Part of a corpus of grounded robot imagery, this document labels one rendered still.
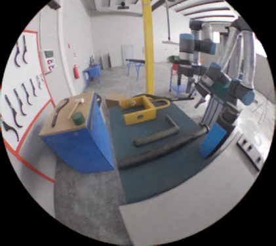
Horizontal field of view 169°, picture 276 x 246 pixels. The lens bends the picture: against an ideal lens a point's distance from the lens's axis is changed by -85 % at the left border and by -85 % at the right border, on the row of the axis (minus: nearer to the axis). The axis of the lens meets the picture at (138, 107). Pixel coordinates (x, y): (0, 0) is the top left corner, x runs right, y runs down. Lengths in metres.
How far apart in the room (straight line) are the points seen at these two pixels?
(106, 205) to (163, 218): 1.30
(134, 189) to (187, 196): 0.17
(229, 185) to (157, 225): 0.16
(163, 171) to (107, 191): 1.20
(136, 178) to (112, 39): 10.30
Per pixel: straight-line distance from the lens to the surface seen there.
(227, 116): 0.31
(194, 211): 0.21
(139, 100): 0.56
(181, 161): 0.36
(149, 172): 0.33
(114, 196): 1.43
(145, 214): 0.19
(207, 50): 0.69
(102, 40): 10.32
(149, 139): 0.36
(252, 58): 0.93
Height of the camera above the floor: 1.38
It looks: 34 degrees down
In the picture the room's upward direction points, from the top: 4 degrees counter-clockwise
